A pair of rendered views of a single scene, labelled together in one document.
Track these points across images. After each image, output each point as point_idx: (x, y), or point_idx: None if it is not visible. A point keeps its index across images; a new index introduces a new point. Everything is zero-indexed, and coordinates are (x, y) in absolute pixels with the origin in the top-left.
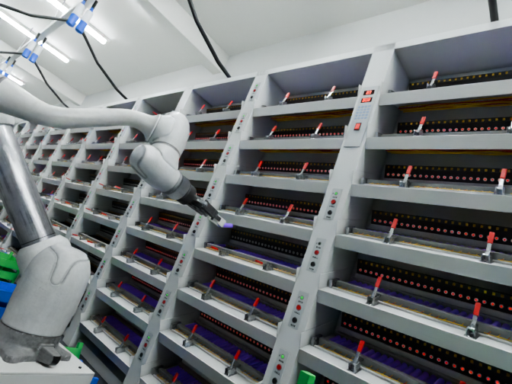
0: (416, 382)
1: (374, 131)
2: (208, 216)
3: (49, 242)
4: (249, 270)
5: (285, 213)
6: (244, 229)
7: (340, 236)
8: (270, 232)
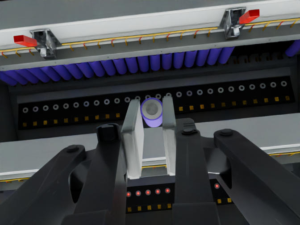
0: None
1: None
2: (168, 140)
3: None
4: (89, 8)
5: (156, 176)
6: (266, 110)
7: None
8: (88, 134)
